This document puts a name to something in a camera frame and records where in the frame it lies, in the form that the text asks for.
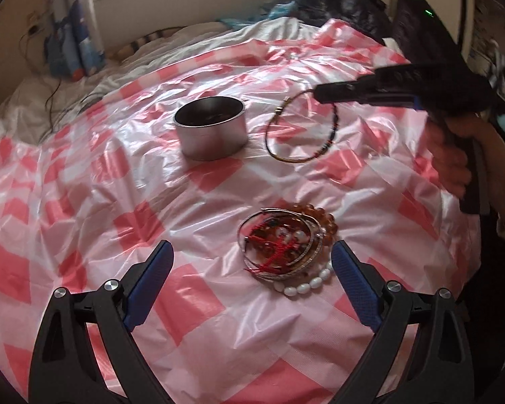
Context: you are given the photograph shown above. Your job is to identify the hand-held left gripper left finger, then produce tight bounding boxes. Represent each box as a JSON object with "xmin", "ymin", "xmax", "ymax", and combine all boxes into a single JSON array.
[{"xmin": 29, "ymin": 240, "xmax": 173, "ymax": 404}]

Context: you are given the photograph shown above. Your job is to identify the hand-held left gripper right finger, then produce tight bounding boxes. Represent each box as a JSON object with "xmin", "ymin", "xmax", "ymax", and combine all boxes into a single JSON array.
[{"xmin": 332, "ymin": 240, "xmax": 477, "ymax": 404}]

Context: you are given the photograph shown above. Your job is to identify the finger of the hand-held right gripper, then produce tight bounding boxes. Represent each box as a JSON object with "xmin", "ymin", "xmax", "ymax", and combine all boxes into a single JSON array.
[
  {"xmin": 315, "ymin": 76, "xmax": 380, "ymax": 103},
  {"xmin": 332, "ymin": 90, "xmax": 420, "ymax": 111}
]

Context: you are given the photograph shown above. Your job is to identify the thin dark cord bracelet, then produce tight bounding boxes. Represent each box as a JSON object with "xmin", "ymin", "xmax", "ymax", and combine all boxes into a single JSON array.
[{"xmin": 265, "ymin": 88, "xmax": 341, "ymax": 164}]

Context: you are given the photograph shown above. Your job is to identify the white oval bead bracelet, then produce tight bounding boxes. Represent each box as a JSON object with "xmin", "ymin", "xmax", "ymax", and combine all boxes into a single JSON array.
[{"xmin": 273, "ymin": 260, "xmax": 334, "ymax": 299}]

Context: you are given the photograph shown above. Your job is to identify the amber bead bracelet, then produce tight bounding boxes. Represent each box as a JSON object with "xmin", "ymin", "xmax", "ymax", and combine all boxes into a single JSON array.
[{"xmin": 292, "ymin": 203, "xmax": 338, "ymax": 247}]

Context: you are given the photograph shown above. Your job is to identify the red cord bracelet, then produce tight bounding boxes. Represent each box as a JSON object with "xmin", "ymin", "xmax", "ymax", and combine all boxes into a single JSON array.
[{"xmin": 245, "ymin": 218, "xmax": 306, "ymax": 275}]

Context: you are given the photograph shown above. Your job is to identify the peach bead bracelet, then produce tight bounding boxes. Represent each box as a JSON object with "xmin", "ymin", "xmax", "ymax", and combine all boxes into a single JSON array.
[{"xmin": 273, "ymin": 225, "xmax": 310, "ymax": 262}]

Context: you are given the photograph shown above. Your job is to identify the round metal tin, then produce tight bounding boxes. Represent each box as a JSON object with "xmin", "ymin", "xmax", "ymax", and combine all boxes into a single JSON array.
[{"xmin": 173, "ymin": 97, "xmax": 250, "ymax": 161}]

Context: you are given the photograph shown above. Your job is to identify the person's right forearm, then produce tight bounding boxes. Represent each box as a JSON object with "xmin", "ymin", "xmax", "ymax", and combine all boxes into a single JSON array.
[{"xmin": 477, "ymin": 135, "xmax": 505, "ymax": 240}]

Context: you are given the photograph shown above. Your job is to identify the person's right hand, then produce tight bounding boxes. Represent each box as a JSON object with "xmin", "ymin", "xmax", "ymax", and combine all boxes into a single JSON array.
[{"xmin": 427, "ymin": 113, "xmax": 503, "ymax": 200}]

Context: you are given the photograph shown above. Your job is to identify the printed papers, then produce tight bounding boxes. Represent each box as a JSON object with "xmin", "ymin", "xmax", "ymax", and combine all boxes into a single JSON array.
[{"xmin": 467, "ymin": 0, "xmax": 505, "ymax": 106}]

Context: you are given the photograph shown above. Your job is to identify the black plastic bag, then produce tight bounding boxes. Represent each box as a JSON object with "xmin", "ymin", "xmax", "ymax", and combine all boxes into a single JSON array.
[{"xmin": 297, "ymin": 0, "xmax": 388, "ymax": 43}]

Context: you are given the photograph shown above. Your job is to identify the red checkered plastic sheet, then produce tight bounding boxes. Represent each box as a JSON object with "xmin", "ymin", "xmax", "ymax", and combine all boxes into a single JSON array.
[{"xmin": 0, "ymin": 19, "xmax": 484, "ymax": 404}]

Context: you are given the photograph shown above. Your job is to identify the blue plastic bag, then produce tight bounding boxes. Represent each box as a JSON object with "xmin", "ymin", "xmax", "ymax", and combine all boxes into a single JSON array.
[{"xmin": 219, "ymin": 2, "xmax": 297, "ymax": 26}]

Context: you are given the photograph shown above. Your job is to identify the white bed sheet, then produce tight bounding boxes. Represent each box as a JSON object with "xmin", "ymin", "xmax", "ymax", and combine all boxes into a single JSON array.
[{"xmin": 0, "ymin": 21, "xmax": 278, "ymax": 135}]

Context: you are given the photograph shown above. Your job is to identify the striped pillow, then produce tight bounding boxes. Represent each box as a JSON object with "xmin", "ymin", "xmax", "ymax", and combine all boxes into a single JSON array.
[{"xmin": 105, "ymin": 27, "xmax": 181, "ymax": 57}]

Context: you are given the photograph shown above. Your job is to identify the blue printed curtain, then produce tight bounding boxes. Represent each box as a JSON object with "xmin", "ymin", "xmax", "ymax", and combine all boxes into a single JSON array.
[{"xmin": 46, "ymin": 0, "xmax": 108, "ymax": 80}]

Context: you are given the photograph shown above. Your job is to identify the black cable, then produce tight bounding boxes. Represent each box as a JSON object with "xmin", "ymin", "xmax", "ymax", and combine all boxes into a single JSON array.
[{"xmin": 19, "ymin": 25, "xmax": 89, "ymax": 144}]

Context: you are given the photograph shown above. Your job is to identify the wall socket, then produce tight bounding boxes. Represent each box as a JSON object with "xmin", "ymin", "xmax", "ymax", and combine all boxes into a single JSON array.
[{"xmin": 27, "ymin": 10, "xmax": 45, "ymax": 36}]

